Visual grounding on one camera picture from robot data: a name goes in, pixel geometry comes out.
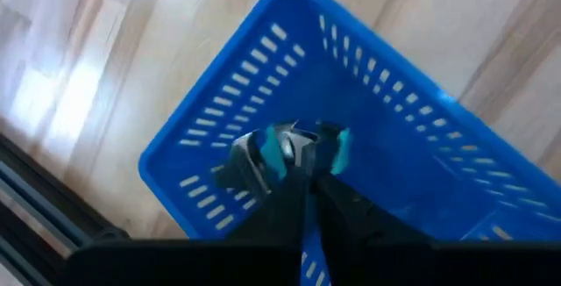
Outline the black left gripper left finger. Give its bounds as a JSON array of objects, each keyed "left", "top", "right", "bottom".
[{"left": 60, "top": 162, "right": 310, "bottom": 286}]

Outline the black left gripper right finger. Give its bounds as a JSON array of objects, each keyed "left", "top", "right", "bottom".
[{"left": 313, "top": 169, "right": 561, "bottom": 286}]

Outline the blue plastic basket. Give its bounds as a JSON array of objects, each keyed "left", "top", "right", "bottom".
[{"left": 138, "top": 0, "right": 561, "bottom": 286}]

